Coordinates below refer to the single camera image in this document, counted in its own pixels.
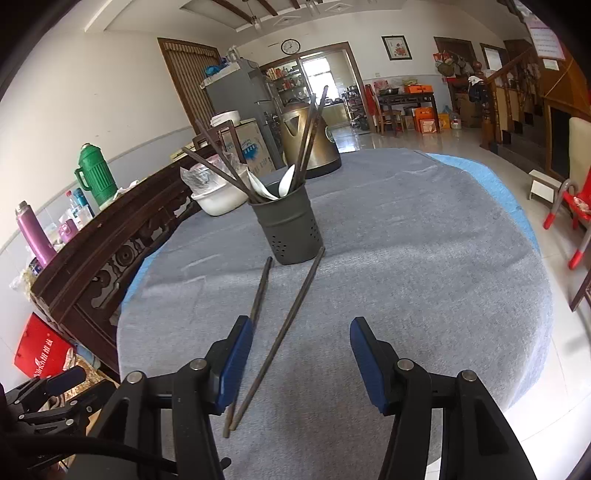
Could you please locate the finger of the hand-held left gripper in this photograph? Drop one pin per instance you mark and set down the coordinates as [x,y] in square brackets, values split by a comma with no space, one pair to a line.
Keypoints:
[78,406]
[60,383]

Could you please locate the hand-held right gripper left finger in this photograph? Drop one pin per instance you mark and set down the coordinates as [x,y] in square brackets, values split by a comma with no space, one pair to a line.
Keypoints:
[235,364]

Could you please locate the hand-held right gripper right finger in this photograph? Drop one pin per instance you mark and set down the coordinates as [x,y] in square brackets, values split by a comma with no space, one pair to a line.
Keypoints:
[369,364]

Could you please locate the dark grey utensil holder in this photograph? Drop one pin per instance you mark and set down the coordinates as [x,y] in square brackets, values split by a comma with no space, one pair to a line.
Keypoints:
[288,226]

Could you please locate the white plastic spoon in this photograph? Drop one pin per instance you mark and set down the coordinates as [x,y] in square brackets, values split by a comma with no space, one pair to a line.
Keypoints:
[286,182]
[261,188]

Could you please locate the white bowl with plastic wrap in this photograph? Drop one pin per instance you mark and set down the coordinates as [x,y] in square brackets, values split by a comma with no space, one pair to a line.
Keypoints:
[212,170]

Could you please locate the red cardboard box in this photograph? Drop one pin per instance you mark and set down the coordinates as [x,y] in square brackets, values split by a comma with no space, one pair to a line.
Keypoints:
[41,350]

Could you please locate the grey table cloth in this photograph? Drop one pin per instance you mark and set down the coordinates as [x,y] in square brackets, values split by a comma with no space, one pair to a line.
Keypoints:
[415,277]

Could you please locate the carved wooden bench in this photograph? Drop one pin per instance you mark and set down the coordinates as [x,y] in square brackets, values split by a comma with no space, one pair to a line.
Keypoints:
[92,258]

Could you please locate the purple bottle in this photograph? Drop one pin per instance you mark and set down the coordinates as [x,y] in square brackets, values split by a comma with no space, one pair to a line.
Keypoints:
[34,235]

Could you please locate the blue bottle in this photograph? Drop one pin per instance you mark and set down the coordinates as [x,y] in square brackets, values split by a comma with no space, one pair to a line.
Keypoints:
[84,203]

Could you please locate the clear plastic bag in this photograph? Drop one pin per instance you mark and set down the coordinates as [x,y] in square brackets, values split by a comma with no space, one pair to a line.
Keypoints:
[203,177]

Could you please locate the green thermos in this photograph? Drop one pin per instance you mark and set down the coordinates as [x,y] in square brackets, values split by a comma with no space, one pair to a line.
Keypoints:
[97,175]

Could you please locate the gold electric kettle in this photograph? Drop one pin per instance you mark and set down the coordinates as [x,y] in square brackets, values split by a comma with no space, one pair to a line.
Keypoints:
[323,152]

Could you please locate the blue table cloth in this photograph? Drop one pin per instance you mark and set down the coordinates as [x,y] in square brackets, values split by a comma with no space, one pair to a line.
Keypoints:
[485,173]

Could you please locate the white pot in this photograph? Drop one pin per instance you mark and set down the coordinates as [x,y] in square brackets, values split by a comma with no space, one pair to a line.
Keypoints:
[226,117]

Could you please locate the small white stool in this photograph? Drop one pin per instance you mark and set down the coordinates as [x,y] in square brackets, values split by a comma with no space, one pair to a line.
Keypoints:
[545,184]

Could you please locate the red child chair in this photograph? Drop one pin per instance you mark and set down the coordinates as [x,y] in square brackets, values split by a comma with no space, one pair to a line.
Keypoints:
[579,203]

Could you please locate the dark wooden side table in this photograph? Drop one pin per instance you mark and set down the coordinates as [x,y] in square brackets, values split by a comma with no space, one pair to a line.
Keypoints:
[406,98]

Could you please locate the grey refrigerator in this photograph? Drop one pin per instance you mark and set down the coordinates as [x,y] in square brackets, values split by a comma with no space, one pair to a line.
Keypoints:
[240,92]

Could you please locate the brown wooden door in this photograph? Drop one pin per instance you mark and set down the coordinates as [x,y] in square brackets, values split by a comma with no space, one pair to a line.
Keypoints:
[189,83]

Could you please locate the wooden stair railing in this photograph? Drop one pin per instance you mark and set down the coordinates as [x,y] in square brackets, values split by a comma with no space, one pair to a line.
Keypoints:
[508,106]

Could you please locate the framed wall picture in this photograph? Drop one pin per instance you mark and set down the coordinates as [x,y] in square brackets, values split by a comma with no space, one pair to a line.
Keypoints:
[396,48]

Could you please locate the round wall clock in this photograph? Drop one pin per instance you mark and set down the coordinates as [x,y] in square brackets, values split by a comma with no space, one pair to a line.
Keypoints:
[290,46]

